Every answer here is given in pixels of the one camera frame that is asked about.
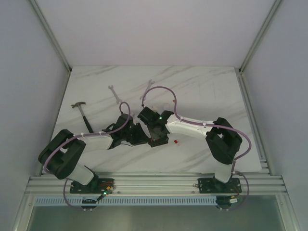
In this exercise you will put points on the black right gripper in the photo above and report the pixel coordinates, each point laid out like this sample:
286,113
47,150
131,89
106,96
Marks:
154,136

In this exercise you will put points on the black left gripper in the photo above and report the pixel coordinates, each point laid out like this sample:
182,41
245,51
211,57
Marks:
134,134

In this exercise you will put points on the black fuse box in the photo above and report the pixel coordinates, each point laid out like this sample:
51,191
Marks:
158,142

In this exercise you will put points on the clear fuse box cover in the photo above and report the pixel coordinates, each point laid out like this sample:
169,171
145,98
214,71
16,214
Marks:
166,107

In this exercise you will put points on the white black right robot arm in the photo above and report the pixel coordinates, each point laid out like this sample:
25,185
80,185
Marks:
223,142

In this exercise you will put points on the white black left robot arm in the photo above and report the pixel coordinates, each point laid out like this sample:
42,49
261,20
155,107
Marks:
61,156

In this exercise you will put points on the silver open-end wrench left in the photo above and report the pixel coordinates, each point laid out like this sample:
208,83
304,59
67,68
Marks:
118,100

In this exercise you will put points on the silver open-end wrench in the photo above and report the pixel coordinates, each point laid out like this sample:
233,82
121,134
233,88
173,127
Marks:
118,100
150,83

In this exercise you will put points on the silver open-end wrench right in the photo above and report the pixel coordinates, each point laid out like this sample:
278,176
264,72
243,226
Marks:
150,83

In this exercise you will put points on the small claw hammer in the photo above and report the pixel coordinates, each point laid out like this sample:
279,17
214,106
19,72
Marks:
79,106

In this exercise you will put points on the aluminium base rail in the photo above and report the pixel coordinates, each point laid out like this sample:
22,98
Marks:
159,184

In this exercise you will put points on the slotted grey cable duct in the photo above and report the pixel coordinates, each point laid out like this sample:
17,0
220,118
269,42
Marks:
126,200

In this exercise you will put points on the aluminium frame post left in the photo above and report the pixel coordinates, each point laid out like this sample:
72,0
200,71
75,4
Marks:
49,33

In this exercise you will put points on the aluminium frame rail right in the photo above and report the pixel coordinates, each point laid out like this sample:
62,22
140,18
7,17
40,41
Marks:
261,34

